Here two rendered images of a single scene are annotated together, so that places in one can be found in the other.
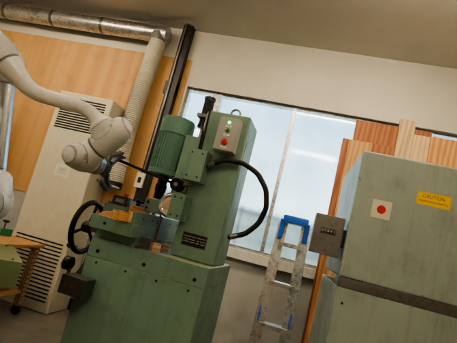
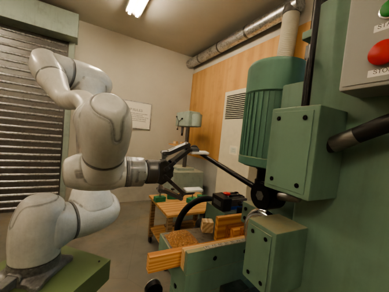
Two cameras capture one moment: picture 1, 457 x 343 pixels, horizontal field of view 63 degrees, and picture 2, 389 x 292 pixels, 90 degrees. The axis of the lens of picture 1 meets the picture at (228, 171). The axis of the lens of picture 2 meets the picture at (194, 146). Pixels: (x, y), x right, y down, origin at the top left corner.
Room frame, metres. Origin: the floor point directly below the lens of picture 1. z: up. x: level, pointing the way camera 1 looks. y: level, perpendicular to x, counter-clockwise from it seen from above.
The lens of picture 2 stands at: (1.35, 0.02, 1.23)
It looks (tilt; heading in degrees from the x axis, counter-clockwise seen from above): 3 degrees down; 48
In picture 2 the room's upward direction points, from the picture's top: 6 degrees clockwise
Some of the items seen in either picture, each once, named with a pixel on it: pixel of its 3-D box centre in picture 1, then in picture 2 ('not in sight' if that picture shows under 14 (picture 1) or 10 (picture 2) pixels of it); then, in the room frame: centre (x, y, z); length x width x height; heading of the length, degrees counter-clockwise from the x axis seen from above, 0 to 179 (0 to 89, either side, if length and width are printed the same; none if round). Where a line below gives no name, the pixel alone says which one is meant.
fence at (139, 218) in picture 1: (160, 222); (272, 242); (1.95, 0.27, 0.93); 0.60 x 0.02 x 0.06; 165
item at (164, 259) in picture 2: (147, 220); (246, 242); (1.89, 0.33, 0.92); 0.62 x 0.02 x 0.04; 165
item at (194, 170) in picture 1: (196, 166); (302, 151); (1.73, 0.15, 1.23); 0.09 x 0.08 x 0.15; 75
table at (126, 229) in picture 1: (132, 226); (239, 237); (1.98, 0.41, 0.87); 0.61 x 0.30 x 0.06; 165
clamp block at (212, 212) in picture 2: (120, 214); (227, 216); (2.01, 0.50, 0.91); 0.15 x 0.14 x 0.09; 165
